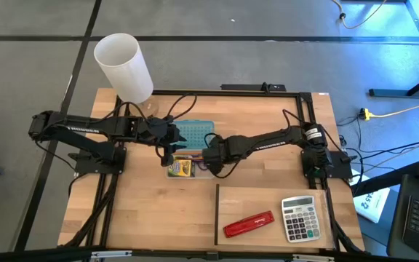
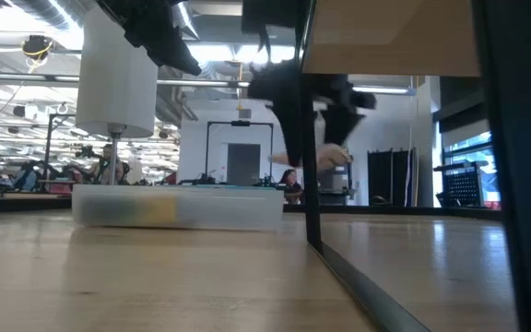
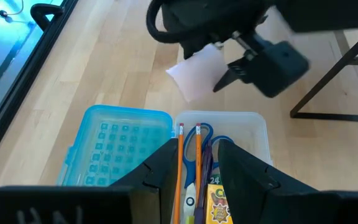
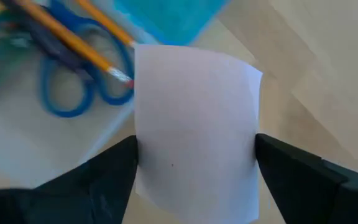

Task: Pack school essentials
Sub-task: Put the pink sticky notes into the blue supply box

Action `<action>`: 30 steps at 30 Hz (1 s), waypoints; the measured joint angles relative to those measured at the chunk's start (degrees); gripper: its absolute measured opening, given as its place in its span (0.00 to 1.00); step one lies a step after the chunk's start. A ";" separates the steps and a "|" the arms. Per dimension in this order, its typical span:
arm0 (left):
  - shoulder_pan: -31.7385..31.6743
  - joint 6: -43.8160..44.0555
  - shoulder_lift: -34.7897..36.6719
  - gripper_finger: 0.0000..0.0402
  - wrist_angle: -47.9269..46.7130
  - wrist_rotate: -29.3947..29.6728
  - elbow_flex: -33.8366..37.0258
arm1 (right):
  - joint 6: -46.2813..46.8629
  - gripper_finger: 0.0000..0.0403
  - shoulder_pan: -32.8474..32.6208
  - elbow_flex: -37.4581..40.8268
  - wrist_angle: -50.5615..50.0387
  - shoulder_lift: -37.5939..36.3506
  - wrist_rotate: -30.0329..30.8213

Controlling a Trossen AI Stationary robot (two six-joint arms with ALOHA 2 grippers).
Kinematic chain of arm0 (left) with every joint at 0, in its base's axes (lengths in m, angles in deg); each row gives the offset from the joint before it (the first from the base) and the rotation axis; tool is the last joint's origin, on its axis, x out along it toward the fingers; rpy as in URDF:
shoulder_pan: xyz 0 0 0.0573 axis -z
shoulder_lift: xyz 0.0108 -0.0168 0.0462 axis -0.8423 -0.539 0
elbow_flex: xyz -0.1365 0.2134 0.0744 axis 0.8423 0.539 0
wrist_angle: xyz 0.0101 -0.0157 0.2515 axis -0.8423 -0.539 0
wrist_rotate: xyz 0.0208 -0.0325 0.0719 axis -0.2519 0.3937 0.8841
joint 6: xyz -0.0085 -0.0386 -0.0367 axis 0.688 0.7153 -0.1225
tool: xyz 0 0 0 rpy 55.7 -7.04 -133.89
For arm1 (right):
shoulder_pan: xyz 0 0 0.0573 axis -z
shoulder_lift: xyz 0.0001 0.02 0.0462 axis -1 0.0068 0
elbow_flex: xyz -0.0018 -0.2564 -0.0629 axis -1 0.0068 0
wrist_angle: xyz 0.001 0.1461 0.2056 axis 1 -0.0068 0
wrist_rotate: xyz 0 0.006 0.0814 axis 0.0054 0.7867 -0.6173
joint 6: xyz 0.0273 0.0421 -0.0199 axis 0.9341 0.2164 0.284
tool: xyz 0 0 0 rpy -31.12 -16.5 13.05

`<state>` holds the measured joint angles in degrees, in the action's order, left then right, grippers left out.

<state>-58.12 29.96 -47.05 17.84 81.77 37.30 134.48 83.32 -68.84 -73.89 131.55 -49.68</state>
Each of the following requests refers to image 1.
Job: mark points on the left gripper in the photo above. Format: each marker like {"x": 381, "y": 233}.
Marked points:
{"x": 162, "y": 132}

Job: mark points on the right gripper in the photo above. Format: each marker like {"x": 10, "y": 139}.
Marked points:
{"x": 215, "y": 153}

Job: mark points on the blue lid clear pencil case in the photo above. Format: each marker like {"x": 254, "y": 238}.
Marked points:
{"x": 195, "y": 132}

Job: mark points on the yellow green crayon box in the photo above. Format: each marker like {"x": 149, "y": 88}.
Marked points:
{"x": 180, "y": 169}

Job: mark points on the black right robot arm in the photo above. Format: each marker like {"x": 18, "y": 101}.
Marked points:
{"x": 267, "y": 142}

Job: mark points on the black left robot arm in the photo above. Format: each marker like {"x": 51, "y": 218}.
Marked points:
{"x": 86, "y": 129}

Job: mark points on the black rectangular device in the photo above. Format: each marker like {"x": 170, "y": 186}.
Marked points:
{"x": 249, "y": 87}

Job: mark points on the red stapler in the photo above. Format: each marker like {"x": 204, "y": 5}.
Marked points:
{"x": 248, "y": 224}

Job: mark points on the white cylinder shade lamp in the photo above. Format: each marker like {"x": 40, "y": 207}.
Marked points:
{"x": 122, "y": 65}

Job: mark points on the grey desk calculator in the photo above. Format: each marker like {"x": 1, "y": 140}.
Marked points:
{"x": 300, "y": 220}

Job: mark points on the white printed box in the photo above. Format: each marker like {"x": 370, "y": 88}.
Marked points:
{"x": 373, "y": 207}

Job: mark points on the black aluminium crossbar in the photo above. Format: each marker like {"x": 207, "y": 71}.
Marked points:
{"x": 42, "y": 254}

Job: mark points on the wooden shelf black frame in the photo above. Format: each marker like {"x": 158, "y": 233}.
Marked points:
{"x": 253, "y": 198}

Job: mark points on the black table rig frame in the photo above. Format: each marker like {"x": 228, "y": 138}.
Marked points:
{"x": 231, "y": 93}

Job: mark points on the black desk leg frame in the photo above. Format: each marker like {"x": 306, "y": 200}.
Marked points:
{"x": 395, "y": 93}

